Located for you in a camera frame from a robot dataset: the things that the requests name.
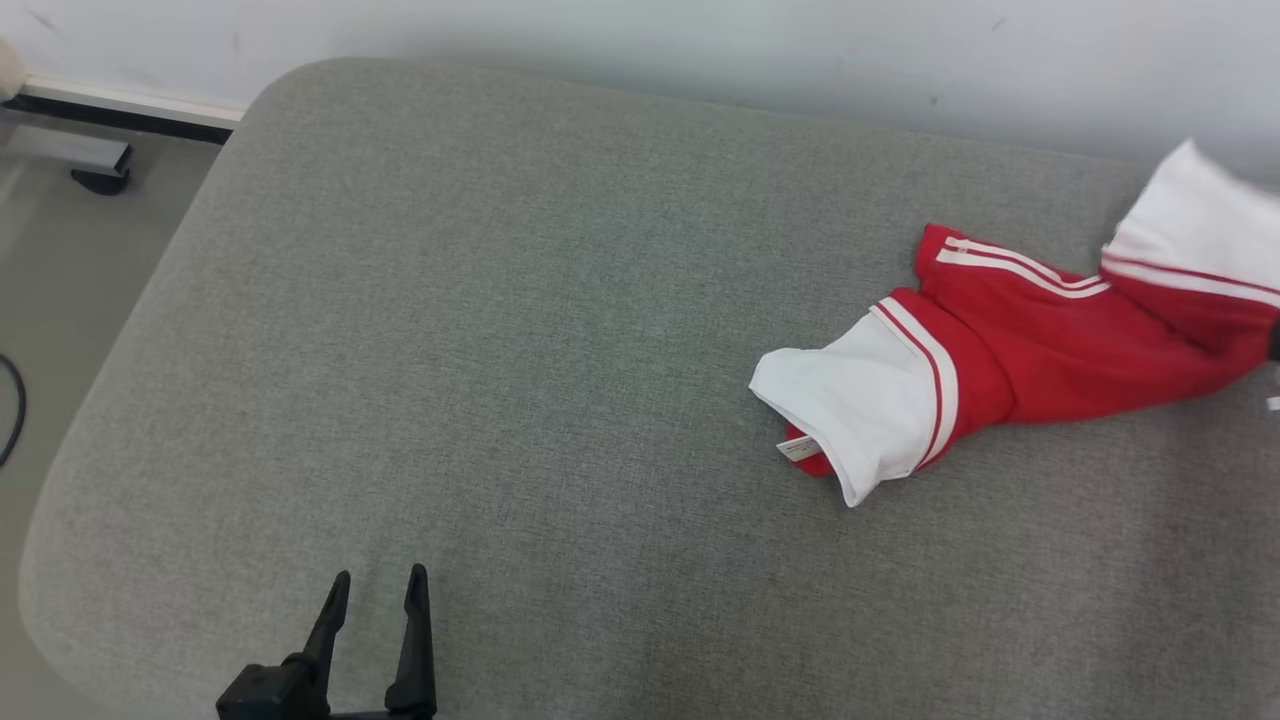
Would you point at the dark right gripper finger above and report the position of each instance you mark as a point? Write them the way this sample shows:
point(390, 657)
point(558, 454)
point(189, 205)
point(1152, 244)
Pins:
point(1275, 342)

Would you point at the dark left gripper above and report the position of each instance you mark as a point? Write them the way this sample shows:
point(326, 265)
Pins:
point(270, 695)

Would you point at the red white number 23 jersey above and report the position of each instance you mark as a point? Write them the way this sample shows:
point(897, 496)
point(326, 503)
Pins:
point(1050, 350)

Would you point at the grey metal leg black foot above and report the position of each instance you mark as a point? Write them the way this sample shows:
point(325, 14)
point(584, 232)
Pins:
point(95, 165)

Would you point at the beige rounded object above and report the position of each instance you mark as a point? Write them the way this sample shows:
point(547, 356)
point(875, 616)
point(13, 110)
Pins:
point(10, 68)

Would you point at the white wall baseboard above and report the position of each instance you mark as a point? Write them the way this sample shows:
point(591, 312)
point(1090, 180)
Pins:
point(130, 100)

